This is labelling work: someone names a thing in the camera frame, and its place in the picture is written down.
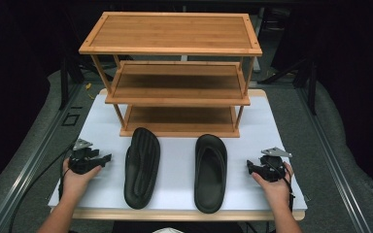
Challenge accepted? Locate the person's dark clothing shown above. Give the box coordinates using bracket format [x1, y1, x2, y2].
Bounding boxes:
[111, 220, 245, 233]

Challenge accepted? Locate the grey metal floor rail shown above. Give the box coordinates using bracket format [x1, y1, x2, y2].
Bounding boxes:
[0, 84, 85, 233]
[295, 86, 373, 233]

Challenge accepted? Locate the white table mat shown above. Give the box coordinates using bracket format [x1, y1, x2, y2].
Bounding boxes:
[47, 93, 308, 212]

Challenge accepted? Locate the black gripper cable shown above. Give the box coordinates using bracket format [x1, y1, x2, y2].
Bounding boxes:
[8, 144, 76, 233]
[270, 159, 296, 213]

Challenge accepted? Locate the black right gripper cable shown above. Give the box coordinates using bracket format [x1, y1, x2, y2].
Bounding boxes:
[270, 159, 296, 213]

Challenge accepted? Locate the wooden three-tier shoe rack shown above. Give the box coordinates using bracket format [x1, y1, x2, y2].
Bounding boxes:
[78, 11, 263, 139]

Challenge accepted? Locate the person's right hand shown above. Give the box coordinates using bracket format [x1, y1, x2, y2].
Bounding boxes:
[251, 161, 295, 209]

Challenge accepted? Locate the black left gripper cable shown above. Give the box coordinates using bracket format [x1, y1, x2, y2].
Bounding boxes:
[8, 144, 76, 233]

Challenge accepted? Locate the black slipper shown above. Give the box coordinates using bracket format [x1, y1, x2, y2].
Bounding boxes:
[193, 134, 228, 215]
[123, 126, 161, 210]

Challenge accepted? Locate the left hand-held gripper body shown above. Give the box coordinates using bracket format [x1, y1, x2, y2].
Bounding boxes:
[67, 138, 101, 176]

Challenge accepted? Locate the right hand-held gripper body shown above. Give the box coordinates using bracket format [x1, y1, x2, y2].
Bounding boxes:
[257, 147, 293, 183]

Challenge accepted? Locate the person's left hand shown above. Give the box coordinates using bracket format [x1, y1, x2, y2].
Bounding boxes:
[60, 156, 103, 199]

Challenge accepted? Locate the small yellow tag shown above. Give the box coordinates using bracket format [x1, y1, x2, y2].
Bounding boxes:
[84, 83, 95, 100]

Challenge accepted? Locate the black metal stand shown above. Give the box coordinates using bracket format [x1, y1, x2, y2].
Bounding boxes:
[257, 56, 319, 117]
[58, 52, 134, 111]

